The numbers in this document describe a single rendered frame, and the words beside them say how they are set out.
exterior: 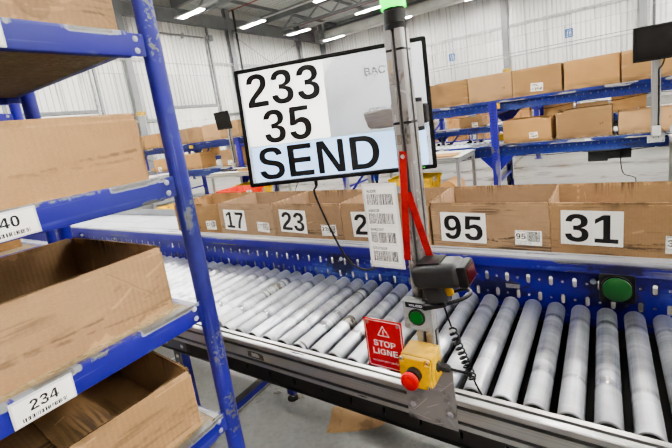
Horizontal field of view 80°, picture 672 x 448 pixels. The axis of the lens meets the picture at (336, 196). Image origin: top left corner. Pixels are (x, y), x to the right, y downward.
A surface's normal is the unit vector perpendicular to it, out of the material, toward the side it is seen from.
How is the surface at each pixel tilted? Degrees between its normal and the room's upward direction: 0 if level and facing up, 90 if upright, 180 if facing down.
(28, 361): 92
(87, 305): 91
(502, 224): 91
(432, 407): 90
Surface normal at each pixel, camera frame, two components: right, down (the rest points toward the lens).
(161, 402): 0.81, 0.00
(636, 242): -0.54, 0.25
